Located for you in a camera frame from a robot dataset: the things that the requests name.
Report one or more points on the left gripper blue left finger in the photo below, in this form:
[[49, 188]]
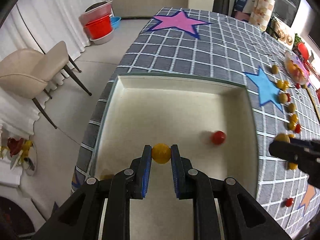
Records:
[[143, 172]]

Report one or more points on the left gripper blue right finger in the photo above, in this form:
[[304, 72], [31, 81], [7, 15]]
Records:
[[178, 173]]

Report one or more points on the yellow tomato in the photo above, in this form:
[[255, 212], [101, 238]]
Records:
[[161, 153]]

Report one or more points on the tan longan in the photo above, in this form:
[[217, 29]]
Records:
[[291, 108], [282, 98], [275, 69]]

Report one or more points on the red cherry tomato front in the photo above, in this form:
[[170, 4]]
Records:
[[289, 202]]

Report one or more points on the curved wooden stick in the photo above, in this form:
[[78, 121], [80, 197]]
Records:
[[314, 104]]

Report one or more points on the red cherry tomato by star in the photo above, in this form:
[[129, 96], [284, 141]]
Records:
[[288, 97]]

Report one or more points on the white square tray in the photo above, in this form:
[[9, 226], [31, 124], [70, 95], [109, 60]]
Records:
[[185, 111]]

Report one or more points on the grey checkered tablecloth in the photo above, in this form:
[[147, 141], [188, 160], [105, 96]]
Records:
[[227, 49]]

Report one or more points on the clear glass fruit bowl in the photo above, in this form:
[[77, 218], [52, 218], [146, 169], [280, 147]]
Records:
[[296, 68]]

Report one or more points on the red plastic basin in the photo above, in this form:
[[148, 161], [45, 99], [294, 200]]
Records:
[[98, 28]]

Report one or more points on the blue plastic basin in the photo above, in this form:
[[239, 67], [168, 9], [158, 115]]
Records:
[[115, 22]]

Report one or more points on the beige chair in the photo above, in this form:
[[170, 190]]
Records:
[[27, 72]]

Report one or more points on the patterned paper bag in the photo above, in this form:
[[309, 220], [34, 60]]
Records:
[[261, 13]]

